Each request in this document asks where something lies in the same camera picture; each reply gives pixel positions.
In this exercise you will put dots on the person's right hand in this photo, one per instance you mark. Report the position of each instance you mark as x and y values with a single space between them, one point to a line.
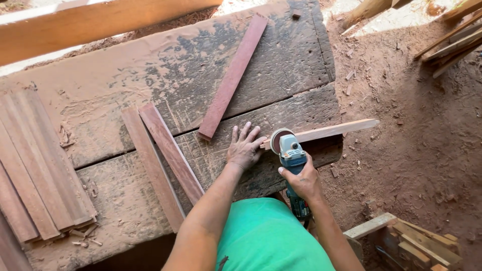
307 182

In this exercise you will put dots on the person's left hand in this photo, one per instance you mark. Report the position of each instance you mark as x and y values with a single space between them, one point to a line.
243 152

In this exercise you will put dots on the blue angle grinder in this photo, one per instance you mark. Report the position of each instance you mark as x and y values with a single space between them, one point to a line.
292 152

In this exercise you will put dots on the light wooden strip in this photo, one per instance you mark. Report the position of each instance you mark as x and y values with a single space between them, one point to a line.
331 130

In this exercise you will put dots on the person's green shirt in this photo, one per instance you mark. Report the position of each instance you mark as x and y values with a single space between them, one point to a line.
267 237

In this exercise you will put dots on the long reddish wooden slat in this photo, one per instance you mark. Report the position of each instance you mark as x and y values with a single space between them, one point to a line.
233 77

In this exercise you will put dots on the pile of wooden offcuts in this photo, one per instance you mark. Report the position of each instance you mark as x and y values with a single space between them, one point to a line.
410 242

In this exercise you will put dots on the small wooden block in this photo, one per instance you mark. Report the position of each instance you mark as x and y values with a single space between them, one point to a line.
296 14

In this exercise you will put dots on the small wood scraps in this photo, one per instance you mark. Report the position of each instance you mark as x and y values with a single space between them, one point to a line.
86 235

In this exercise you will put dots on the round wooden log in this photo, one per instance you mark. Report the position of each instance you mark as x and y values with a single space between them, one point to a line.
365 11

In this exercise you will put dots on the heap of wooden sticks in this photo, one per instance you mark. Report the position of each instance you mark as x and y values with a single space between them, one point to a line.
453 41

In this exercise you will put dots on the thick light wooden beam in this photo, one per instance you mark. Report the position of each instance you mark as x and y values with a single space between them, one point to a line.
83 26

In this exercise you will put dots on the stack of reddish wooden slats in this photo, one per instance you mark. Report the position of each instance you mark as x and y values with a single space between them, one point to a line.
35 169

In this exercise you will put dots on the dusty wooden plank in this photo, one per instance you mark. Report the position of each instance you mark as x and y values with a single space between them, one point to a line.
11 248

